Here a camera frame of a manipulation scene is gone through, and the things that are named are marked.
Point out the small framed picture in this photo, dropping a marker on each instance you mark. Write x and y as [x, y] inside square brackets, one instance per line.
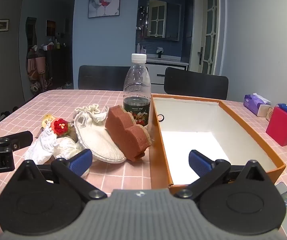
[3, 25]

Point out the wavy wall mirror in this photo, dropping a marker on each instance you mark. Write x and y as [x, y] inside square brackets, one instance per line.
[31, 31]

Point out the white panelled door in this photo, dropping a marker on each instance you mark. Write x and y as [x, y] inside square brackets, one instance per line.
[209, 25]

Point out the white knitted slipper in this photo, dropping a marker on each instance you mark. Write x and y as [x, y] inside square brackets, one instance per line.
[96, 140]

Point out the gold paper tag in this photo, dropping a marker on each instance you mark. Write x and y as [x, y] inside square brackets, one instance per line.
[47, 121]

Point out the white sideboard cabinet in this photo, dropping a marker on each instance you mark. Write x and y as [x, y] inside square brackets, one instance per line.
[158, 68]

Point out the red box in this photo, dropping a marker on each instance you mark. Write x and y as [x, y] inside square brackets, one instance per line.
[282, 127]

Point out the small beige speaker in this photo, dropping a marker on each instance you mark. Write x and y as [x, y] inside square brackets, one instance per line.
[270, 113]

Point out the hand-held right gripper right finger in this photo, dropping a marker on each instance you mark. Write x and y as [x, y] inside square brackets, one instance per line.
[199, 161]

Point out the glossy card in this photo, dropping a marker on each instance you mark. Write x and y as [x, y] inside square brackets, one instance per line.
[286, 195]

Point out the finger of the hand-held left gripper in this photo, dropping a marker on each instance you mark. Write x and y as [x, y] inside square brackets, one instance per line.
[18, 138]

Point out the hanging coats and bags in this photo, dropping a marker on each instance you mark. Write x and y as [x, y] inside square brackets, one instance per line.
[36, 67]

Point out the purple tissue pack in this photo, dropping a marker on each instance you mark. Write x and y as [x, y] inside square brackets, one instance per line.
[254, 102]

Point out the dark framed picture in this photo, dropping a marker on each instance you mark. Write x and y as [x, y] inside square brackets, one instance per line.
[51, 28]

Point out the black chair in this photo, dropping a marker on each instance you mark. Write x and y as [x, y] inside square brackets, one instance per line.
[196, 82]
[101, 77]

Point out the white plastic bag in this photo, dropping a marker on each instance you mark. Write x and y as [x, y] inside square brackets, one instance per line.
[46, 145]

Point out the orange cardboard box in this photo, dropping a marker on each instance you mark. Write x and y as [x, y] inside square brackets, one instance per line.
[183, 112]

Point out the orange round lid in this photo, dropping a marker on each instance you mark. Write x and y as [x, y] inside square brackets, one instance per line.
[59, 126]

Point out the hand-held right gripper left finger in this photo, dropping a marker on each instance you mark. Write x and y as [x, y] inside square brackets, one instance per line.
[79, 161]

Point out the clear plastic bottle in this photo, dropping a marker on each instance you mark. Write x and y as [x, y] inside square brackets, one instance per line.
[137, 85]

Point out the rectangular wall mirror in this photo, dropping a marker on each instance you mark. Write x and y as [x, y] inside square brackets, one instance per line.
[164, 20]

